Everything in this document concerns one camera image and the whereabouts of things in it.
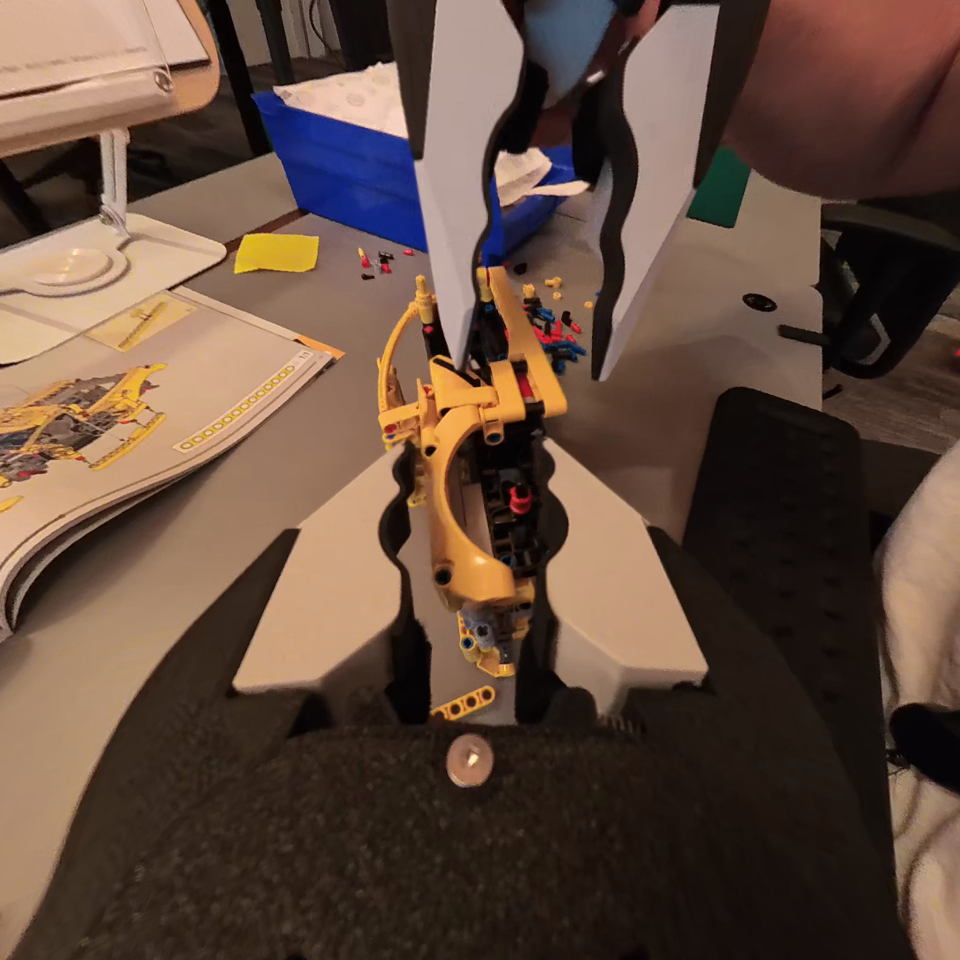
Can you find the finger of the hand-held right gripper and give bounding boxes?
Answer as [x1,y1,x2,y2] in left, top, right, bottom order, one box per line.
[591,6,723,382]
[412,0,528,374]

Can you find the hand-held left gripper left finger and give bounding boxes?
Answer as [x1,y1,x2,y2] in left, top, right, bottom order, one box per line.
[232,442,434,725]

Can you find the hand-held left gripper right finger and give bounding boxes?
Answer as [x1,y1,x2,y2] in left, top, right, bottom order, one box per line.
[514,437,711,725]

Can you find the yellow brick car model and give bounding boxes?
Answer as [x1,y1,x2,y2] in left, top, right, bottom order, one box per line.
[377,266,569,680]

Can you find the person's right forearm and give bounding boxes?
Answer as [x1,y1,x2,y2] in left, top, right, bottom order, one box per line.
[720,0,960,202]

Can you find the grey desk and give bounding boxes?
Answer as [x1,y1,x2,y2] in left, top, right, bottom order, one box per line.
[0,150,826,960]

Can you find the green box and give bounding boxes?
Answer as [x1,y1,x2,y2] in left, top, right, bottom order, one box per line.
[686,146,753,230]

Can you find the blue plastic bin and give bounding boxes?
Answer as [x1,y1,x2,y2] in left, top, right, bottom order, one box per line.
[251,63,579,260]

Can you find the white crumpled paper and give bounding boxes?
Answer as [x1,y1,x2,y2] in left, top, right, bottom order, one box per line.
[271,60,594,207]

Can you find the small group of brick pins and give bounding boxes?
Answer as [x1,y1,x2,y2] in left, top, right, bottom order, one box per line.
[356,246,415,282]

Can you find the black perforated chair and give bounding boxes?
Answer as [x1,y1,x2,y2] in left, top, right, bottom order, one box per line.
[681,386,901,849]

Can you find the short yellow perforated beam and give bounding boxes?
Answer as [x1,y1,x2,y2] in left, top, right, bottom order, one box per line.
[429,684,498,723]

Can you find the large pile of brick pins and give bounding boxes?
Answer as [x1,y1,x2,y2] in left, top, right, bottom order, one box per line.
[501,258,601,376]

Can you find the yellow sticky note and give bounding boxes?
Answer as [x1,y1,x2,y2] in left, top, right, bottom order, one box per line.
[234,232,321,275]

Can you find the open instruction booklet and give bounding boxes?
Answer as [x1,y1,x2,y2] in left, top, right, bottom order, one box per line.
[0,285,346,642]

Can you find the black office chair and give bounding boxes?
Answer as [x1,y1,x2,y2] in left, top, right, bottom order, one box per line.
[780,198,960,380]

